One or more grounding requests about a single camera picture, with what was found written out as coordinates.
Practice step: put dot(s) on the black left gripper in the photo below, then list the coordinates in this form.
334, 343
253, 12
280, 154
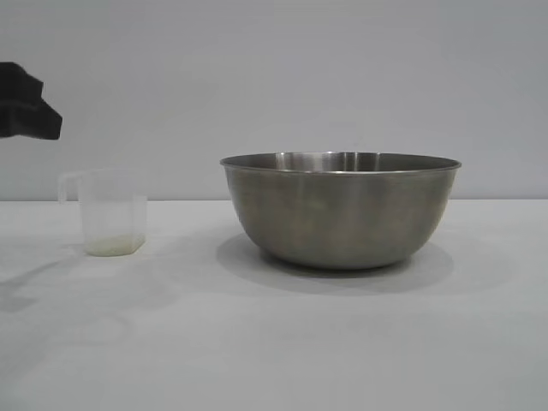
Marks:
19, 83

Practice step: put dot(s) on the clear plastic measuring cup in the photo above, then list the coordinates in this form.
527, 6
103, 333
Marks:
113, 205

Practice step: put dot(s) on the white rice grains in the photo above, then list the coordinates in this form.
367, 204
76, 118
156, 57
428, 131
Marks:
113, 247

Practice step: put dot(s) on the stainless steel mixing bowl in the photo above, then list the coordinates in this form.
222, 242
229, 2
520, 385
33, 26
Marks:
342, 210

